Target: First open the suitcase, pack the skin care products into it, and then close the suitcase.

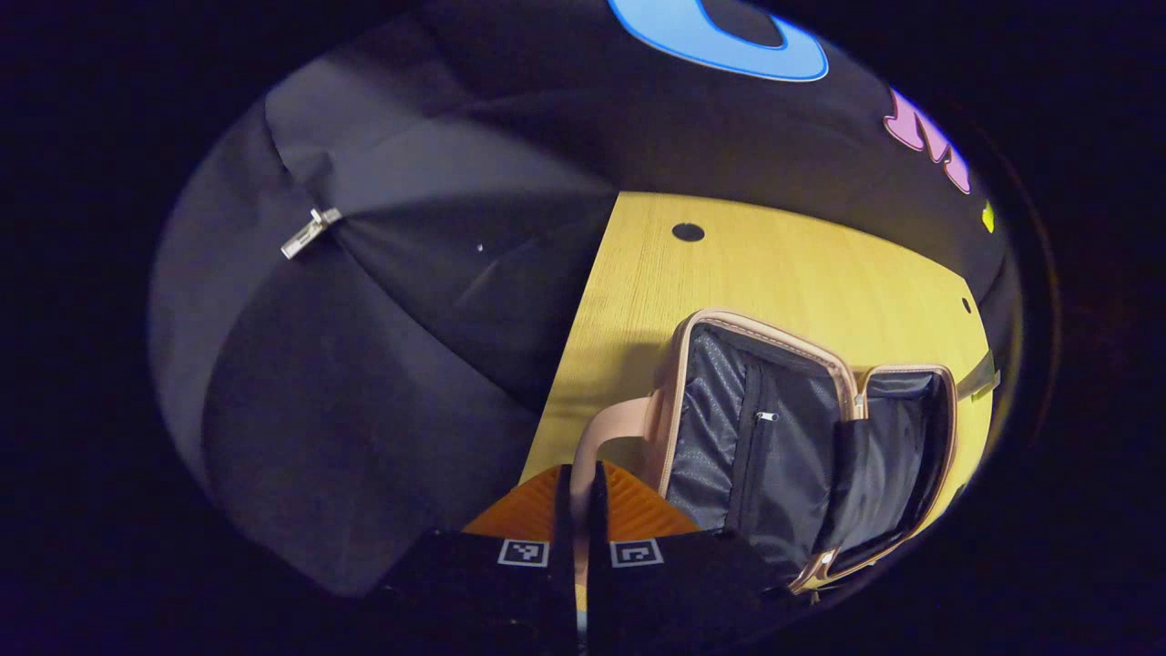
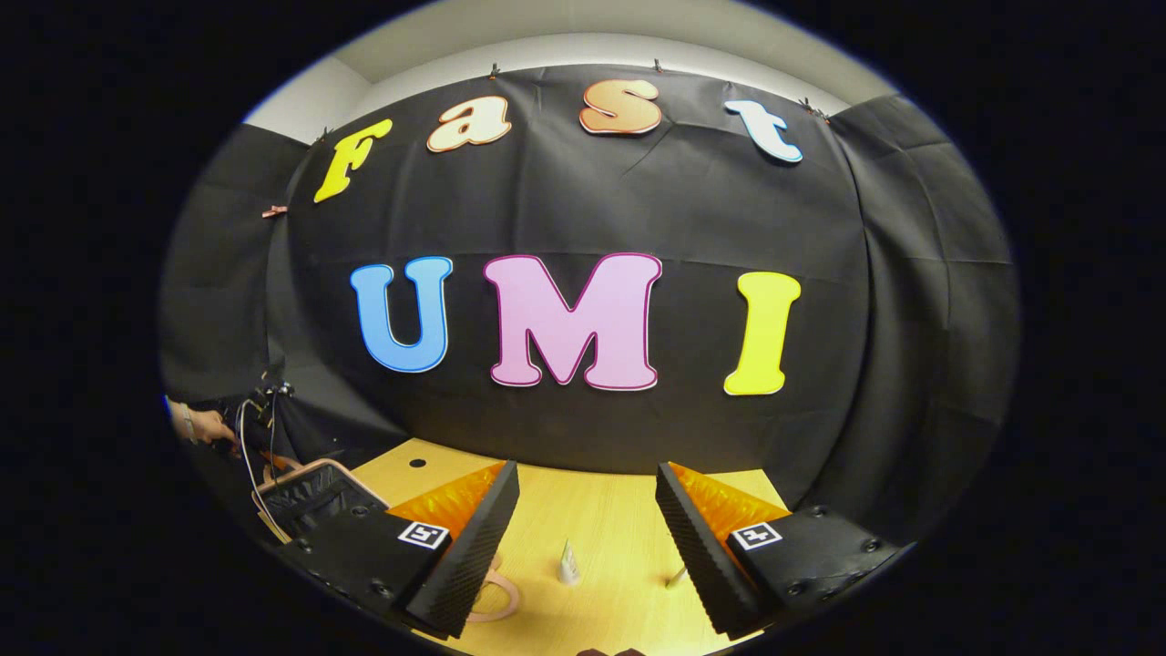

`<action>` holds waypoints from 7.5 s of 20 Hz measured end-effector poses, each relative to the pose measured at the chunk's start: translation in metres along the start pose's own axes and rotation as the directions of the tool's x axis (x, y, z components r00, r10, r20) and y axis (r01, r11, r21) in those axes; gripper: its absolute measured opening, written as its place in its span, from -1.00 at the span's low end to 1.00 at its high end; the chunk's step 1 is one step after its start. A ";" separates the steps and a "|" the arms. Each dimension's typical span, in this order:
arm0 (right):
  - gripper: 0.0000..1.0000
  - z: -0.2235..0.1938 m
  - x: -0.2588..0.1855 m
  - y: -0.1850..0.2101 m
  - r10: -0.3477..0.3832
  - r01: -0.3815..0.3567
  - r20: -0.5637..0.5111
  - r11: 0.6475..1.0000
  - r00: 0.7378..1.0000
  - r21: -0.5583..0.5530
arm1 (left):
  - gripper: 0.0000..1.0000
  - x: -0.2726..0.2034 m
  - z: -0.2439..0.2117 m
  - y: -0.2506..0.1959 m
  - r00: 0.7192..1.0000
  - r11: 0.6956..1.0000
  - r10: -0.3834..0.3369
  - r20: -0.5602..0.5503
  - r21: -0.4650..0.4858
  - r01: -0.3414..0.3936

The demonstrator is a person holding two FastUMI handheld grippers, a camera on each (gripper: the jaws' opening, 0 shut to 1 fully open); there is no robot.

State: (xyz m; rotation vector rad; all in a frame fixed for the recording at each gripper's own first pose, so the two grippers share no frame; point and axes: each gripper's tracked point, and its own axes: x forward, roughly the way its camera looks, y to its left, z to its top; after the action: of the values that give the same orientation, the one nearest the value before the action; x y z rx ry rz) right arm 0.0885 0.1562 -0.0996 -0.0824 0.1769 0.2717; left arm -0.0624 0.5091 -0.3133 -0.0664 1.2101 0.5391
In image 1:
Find pale green sachet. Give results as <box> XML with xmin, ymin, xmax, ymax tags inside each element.
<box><xmin>956</xmin><ymin>351</ymin><xmax>1003</xmax><ymax>404</ymax></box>

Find silver metal clip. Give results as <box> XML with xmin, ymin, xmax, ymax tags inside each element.
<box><xmin>280</xmin><ymin>207</ymin><xmax>344</xmax><ymax>261</ymax></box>

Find pink suitcase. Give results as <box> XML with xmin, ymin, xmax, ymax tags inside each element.
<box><xmin>569</xmin><ymin>308</ymin><xmax>962</xmax><ymax>598</ymax></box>

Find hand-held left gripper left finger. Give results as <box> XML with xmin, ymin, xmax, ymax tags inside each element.
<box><xmin>378</xmin><ymin>463</ymin><xmax>579</xmax><ymax>655</ymax></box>

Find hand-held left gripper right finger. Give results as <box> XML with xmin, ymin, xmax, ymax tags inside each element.
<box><xmin>587</xmin><ymin>460</ymin><xmax>795</xmax><ymax>655</ymax></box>

